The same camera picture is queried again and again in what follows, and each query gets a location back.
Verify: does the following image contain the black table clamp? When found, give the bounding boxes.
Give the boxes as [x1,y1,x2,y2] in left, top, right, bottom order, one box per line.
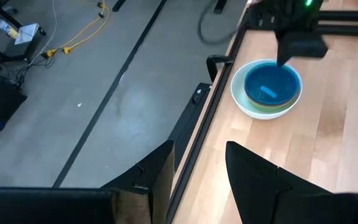
[206,55,233,83]

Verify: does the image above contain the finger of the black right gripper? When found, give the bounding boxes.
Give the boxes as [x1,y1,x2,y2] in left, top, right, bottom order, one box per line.
[275,30,329,67]

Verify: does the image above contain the plastic bottle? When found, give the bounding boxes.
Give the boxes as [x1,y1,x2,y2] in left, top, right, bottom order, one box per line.
[0,20,19,40]

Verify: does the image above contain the thin white cable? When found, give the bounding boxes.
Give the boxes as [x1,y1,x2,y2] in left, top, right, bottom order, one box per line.
[29,0,58,65]

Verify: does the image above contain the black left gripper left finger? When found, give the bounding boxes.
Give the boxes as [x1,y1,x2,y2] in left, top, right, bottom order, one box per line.
[99,139,176,224]

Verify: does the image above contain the teal blue plastic bowl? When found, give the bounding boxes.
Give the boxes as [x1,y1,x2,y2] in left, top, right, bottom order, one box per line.
[244,61,301,106]

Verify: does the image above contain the white plastic bowl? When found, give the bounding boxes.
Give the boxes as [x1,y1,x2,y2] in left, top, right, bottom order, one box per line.
[230,58,303,121]

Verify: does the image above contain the grey hose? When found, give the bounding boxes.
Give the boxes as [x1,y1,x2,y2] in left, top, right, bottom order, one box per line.
[196,0,241,45]

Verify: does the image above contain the green plastic bowl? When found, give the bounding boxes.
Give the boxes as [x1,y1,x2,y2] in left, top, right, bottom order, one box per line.
[246,93,301,114]

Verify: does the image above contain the black table leg bracket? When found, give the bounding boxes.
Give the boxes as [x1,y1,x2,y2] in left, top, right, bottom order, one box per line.
[167,82,213,171]

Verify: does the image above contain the black equipment cart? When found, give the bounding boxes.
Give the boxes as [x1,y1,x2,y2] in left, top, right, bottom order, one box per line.
[0,0,47,65]

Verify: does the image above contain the yellow extension cable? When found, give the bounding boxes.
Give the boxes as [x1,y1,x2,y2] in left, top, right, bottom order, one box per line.
[46,0,112,58]

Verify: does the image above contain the black aluminium frame rail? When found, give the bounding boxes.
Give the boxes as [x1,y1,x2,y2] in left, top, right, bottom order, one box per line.
[317,0,358,38]

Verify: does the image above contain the black floor cable tangle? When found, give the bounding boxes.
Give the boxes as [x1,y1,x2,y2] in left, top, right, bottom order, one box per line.
[15,54,56,87]

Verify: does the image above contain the white paper sheet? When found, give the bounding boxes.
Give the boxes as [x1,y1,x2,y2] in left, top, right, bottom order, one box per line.
[14,22,40,46]

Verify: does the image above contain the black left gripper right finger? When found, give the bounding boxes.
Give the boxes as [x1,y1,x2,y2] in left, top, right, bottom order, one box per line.
[224,141,339,224]

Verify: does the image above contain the black table edge rail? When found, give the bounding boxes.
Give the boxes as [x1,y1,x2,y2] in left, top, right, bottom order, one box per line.
[165,6,251,224]

